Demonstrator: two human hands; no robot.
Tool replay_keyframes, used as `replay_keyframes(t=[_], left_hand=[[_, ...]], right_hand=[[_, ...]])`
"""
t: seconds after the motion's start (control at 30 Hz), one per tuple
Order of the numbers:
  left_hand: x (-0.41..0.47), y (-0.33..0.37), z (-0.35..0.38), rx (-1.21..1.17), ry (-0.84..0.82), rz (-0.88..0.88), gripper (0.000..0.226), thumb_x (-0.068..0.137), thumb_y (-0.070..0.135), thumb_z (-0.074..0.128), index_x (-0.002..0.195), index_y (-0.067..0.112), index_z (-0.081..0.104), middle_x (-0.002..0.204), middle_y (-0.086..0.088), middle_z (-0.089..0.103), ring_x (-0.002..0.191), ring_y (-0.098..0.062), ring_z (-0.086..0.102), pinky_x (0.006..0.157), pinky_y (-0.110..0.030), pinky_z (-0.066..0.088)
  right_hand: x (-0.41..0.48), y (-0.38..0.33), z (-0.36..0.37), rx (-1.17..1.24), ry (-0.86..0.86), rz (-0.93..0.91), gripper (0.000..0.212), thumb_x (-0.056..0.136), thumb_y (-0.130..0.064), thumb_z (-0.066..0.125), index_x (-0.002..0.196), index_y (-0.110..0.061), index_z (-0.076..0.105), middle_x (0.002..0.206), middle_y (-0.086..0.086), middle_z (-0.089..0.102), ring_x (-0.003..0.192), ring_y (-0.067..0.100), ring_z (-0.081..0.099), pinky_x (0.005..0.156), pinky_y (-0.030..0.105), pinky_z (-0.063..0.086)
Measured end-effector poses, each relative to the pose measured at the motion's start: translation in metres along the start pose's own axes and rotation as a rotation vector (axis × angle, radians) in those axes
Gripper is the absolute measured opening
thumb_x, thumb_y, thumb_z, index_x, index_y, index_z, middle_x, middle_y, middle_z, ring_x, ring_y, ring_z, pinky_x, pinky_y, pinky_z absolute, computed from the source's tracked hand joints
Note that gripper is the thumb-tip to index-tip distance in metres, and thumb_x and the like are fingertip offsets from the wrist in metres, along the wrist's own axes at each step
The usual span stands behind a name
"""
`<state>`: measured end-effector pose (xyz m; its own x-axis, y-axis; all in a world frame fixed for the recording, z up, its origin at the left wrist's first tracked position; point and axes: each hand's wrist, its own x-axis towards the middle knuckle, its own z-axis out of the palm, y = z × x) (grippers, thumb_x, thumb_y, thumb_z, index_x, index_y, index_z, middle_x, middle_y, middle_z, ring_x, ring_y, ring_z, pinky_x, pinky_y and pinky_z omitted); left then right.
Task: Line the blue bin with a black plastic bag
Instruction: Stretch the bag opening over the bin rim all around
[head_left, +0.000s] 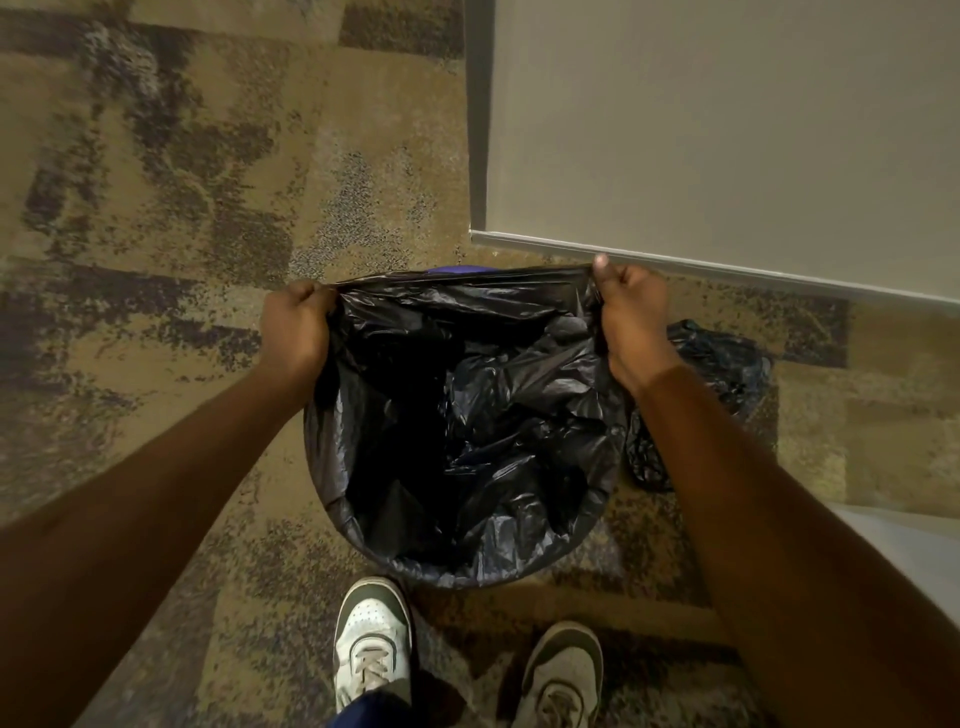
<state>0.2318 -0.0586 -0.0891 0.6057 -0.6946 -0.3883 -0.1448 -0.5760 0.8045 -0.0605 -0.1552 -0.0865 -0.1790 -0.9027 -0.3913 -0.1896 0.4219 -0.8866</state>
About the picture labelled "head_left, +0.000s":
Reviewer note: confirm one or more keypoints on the white grey right sneaker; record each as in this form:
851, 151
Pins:
562, 675

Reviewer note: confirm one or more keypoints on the person's right forearm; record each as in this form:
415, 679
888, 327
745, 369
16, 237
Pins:
772, 540

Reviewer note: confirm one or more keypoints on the crumpled black plastic bag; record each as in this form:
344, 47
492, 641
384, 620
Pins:
720, 360

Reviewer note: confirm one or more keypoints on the white grey sneaker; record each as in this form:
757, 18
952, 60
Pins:
371, 637
562, 675

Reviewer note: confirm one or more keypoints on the person's left thumb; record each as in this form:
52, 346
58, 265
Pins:
315, 291

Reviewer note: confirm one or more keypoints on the white grey left sneaker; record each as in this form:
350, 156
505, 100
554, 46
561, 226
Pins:
371, 637

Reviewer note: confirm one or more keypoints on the person's left hand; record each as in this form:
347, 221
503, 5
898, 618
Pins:
292, 330

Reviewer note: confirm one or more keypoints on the blue trash bin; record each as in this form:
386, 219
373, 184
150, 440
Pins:
459, 269

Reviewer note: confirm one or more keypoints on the grey baseboard strip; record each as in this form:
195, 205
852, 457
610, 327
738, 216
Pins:
712, 266

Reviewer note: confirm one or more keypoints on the white flat panel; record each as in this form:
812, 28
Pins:
911, 551

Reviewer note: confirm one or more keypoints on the person's left forearm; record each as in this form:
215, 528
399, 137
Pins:
135, 540

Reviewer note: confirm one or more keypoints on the blue trouser leg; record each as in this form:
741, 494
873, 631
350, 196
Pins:
371, 711

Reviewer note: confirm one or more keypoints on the person's right thumb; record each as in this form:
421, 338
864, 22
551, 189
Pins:
604, 271

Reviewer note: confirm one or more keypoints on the black plastic trash bag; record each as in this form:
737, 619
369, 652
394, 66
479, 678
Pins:
480, 420

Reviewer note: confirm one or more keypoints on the person's right hand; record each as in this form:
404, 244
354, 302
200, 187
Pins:
637, 326

